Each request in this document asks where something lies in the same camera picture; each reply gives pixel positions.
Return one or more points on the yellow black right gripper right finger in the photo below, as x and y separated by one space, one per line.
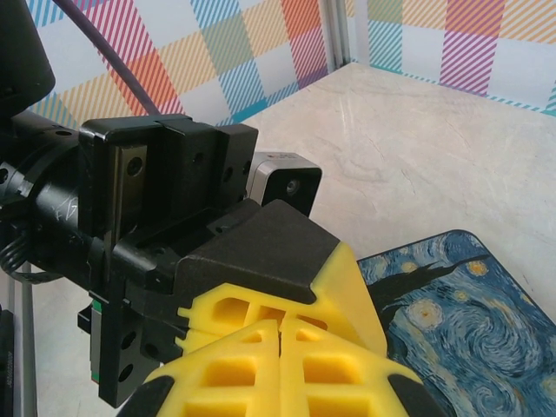
339 378

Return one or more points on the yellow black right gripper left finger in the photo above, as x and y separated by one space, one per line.
226 373

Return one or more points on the aluminium frame post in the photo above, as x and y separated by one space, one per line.
341 30
24 347

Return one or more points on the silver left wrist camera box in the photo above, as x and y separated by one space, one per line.
289 184

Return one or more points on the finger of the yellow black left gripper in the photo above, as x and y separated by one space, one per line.
167 334
260 252

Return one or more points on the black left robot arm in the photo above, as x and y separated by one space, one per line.
21 65

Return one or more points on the black printed bar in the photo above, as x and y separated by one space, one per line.
6 369

